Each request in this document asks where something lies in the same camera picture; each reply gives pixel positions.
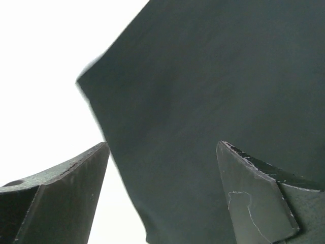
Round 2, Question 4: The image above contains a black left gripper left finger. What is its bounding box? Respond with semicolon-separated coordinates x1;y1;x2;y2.
1;142;110;244

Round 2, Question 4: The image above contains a black t-shirt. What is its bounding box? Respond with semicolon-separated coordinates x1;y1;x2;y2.
77;1;324;243

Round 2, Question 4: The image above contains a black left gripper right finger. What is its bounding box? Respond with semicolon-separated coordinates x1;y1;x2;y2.
216;141;324;244

